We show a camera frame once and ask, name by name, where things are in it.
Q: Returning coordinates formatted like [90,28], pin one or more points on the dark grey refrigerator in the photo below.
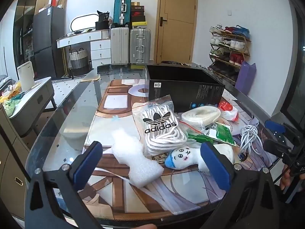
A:
[47,40]

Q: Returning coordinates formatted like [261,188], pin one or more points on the white suitcase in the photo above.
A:
[119,45]

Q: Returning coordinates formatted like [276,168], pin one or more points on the teal suitcase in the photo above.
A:
[120,9]

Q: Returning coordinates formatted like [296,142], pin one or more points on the plain black shoe box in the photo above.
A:
[138,19]

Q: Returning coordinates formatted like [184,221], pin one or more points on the silver suitcase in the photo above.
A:
[140,45]

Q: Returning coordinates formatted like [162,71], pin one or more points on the green packet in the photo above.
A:
[219,133]

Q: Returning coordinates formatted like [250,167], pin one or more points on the brown shoe box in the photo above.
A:
[135,3]

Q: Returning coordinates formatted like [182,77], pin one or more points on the black shoe box white label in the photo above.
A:
[138,8]

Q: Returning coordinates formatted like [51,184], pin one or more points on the white plush toy blue cap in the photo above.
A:
[183,157]

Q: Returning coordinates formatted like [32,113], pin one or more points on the group of assorted shoes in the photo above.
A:
[228,44]

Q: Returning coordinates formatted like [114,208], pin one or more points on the white appliance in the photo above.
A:
[25,76]

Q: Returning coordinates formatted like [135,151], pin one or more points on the oval mirror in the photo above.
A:
[83,23]

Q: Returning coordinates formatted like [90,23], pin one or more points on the pile of colourful snack packets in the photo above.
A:
[9,94]

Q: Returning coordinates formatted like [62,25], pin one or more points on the dark glass cabinet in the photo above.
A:
[23,28]

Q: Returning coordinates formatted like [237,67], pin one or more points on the person's right hand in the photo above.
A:
[286,180]

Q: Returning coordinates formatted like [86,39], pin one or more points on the beige oval plate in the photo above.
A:
[90,78]

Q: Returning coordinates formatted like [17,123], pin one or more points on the black cardboard box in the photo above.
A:
[185,93]

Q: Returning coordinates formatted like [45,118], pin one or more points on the black bag with ears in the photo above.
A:
[103,16]

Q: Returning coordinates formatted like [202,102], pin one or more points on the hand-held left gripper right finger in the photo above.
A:
[214,164]

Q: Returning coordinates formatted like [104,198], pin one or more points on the woven basket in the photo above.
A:
[79,62]

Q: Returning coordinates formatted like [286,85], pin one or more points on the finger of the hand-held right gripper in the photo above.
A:
[274,148]
[275,127]

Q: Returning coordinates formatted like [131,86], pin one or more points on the white dresser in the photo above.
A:
[100,50]

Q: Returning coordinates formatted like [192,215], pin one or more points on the printed desk mat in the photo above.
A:
[114,114]

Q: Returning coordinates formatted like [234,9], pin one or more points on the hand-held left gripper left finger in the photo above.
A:
[85,167]

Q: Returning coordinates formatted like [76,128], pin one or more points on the wooden shoe rack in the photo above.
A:
[238,37]

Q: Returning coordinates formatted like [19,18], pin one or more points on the white foam piece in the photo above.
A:
[133,157]

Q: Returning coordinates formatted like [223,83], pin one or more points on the grey side table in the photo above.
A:
[31,107]

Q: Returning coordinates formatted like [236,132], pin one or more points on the black shoe box red logo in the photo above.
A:
[138,13]

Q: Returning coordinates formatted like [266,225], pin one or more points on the purple bag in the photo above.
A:
[245,78]

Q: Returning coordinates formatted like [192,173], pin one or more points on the brown cardboard box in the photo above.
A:
[62,0]

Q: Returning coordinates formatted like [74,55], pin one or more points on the wooden door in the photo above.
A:
[178,28]

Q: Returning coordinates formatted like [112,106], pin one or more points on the bagged white shoelaces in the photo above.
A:
[159,124]

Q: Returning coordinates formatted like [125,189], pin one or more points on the red and white packet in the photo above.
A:
[226,111]

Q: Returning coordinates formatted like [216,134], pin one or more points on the row of dark floor shoes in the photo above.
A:
[181,63]

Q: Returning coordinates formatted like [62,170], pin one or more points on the white paper sheet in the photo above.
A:
[128,81]

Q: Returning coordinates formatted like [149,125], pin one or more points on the grey cabinet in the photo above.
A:
[12,171]

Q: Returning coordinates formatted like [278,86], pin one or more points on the black round box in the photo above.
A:
[102,25]

